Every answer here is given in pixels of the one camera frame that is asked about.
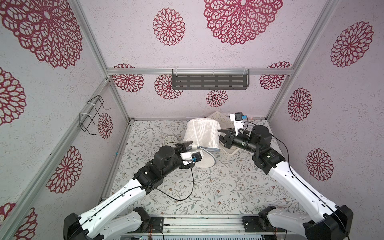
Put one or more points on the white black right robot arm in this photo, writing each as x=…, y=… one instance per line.
x=324, y=220

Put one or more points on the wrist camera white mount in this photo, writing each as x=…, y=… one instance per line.
x=191, y=157
x=238, y=120

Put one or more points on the white round alarm clock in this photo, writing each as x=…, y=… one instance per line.
x=170, y=141

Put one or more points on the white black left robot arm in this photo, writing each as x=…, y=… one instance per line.
x=102, y=221

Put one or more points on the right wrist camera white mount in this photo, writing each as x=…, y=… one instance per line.
x=238, y=120

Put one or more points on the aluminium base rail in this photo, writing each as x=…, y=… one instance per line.
x=210, y=227

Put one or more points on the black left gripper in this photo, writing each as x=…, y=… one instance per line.
x=179, y=147

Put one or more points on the black wire wall rack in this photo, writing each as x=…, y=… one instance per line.
x=86, y=119

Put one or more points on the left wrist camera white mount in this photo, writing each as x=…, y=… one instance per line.
x=191, y=157

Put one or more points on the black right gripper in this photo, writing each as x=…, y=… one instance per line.
x=227, y=140

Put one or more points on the dark grey wall shelf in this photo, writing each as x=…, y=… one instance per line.
x=210, y=82

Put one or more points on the white mesh bag blue trim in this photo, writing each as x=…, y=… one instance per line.
x=203, y=132

